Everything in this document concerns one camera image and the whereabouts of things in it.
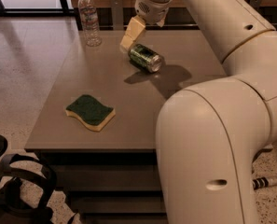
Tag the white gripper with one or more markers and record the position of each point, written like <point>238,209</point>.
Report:
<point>152,10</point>

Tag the green soda can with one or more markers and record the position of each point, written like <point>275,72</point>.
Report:
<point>146,58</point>

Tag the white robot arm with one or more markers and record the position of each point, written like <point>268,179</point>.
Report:
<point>208,134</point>

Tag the clear plastic water bottle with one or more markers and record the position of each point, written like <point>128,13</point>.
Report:
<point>90,22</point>

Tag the green and yellow sponge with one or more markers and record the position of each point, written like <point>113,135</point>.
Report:
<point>90,112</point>

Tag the grey drawer cabinet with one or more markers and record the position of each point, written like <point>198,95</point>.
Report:
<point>106,73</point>

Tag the top cabinet drawer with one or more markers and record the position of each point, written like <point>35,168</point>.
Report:
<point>108,177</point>

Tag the cabinet drawer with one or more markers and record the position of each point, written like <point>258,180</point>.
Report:
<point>118,205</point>
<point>124,219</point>
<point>108,177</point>

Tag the middle cabinet drawer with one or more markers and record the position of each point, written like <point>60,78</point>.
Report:
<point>118,205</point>

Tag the bottom cabinet drawer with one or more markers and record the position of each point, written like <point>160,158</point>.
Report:
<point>124,219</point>

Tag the left metal wall bracket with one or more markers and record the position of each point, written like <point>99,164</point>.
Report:
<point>117,14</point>

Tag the metal wall bracket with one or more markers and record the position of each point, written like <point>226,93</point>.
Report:
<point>255,3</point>
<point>117,14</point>

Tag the right metal wall bracket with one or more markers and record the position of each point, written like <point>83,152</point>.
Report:
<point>255,3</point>

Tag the black bag with straps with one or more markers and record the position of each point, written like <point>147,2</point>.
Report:
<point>13,210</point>

